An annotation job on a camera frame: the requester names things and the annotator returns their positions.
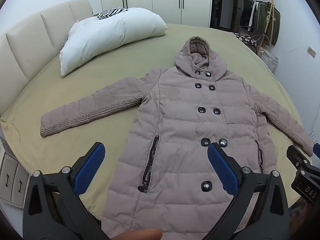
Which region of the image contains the black chair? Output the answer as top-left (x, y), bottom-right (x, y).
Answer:
top-left (235, 25), bottom-right (266, 46)

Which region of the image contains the person's left hand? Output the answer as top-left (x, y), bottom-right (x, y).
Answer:
top-left (114, 228), bottom-right (163, 240)

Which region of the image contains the dark green hanging jacket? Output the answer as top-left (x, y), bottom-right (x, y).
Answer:
top-left (257, 1), bottom-right (281, 47)

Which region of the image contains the black hanging garment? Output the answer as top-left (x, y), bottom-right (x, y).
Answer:
top-left (241, 0), bottom-right (258, 28)

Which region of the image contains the zebra striped pillow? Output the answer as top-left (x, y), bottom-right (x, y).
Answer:
top-left (97, 7), bottom-right (128, 20)

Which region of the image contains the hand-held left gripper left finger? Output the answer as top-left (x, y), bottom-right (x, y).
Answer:
top-left (22, 142), bottom-right (111, 240)

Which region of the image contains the floral dark cloth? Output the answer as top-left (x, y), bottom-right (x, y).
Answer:
top-left (233, 32), bottom-right (259, 47)

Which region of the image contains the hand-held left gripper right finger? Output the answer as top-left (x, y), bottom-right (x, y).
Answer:
top-left (207, 142), bottom-right (290, 240)

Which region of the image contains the wooden clothes rack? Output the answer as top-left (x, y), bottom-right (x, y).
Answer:
top-left (255, 0), bottom-right (277, 55)

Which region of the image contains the bed with beige sheet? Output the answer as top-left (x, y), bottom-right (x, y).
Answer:
top-left (0, 22), bottom-right (320, 212)

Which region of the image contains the beige padded headboard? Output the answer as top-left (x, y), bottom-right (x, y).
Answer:
top-left (0, 0), bottom-right (93, 117)

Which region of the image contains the beige nightstand with drawers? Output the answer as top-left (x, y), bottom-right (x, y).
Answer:
top-left (0, 152), bottom-right (33, 208)

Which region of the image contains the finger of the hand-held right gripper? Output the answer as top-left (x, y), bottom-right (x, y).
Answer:
top-left (287, 145), bottom-right (313, 173)

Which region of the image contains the white checked bag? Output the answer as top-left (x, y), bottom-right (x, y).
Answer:
top-left (261, 49), bottom-right (279, 72)

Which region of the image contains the mauve hooded puffer coat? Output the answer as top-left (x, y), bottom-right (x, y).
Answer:
top-left (40, 36), bottom-right (314, 240)

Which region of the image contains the large white pillow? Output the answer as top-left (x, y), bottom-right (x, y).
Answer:
top-left (59, 7), bottom-right (167, 77)

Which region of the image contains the white wardrobe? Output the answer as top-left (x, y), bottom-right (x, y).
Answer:
top-left (98, 0), bottom-right (213, 28)

